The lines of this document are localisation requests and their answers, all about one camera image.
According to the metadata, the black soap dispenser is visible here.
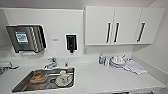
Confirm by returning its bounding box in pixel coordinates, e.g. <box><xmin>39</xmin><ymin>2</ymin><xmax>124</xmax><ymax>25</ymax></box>
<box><xmin>65</xmin><ymin>33</ymin><xmax>79</xmax><ymax>54</ymax></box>

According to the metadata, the small white bottle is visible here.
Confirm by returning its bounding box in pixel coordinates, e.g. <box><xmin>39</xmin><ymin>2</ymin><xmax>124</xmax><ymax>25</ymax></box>
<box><xmin>103</xmin><ymin>55</ymin><xmax>110</xmax><ymax>67</ymax></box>

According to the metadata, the chrome faucet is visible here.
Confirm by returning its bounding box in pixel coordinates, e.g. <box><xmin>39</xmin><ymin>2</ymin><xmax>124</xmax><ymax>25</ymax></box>
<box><xmin>43</xmin><ymin>56</ymin><xmax>58</xmax><ymax>70</ymax></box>

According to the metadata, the stack of white plates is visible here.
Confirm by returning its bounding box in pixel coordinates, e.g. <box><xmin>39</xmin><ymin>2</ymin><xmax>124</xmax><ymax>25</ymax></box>
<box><xmin>109</xmin><ymin>54</ymin><xmax>128</xmax><ymax>70</ymax></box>

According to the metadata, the white cup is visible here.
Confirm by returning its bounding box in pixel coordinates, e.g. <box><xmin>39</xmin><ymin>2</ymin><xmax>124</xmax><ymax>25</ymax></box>
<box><xmin>54</xmin><ymin>69</ymin><xmax>72</xmax><ymax>88</ymax></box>

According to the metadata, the white cloth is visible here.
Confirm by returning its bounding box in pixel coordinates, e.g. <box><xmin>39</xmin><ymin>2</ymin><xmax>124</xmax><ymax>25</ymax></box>
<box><xmin>124</xmin><ymin>59</ymin><xmax>148</xmax><ymax>75</ymax></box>

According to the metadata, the bowl with orange food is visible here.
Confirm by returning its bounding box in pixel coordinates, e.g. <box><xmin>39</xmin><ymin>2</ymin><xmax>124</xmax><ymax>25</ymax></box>
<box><xmin>29</xmin><ymin>72</ymin><xmax>46</xmax><ymax>85</ymax></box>

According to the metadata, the steel paper towel dispenser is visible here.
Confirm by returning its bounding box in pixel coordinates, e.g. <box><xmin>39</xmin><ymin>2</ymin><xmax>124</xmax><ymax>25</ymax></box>
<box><xmin>5</xmin><ymin>23</ymin><xmax>48</xmax><ymax>54</ymax></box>

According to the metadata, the stainless steel sink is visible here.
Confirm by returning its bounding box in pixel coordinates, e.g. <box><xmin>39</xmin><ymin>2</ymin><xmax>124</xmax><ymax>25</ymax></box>
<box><xmin>11</xmin><ymin>67</ymin><xmax>76</xmax><ymax>94</ymax></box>

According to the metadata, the white wall outlet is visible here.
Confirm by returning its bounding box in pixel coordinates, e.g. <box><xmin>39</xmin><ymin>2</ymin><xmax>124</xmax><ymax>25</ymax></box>
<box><xmin>83</xmin><ymin>48</ymin><xmax>88</xmax><ymax>55</ymax></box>

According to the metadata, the small wall label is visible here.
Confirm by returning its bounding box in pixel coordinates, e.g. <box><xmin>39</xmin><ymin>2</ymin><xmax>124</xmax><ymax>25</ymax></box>
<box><xmin>52</xmin><ymin>38</ymin><xmax>60</xmax><ymax>42</ymax></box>

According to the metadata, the white three-door wall cabinet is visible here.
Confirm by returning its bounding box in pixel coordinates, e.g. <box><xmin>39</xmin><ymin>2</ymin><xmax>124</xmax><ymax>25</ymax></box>
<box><xmin>83</xmin><ymin>5</ymin><xmax>167</xmax><ymax>47</ymax></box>

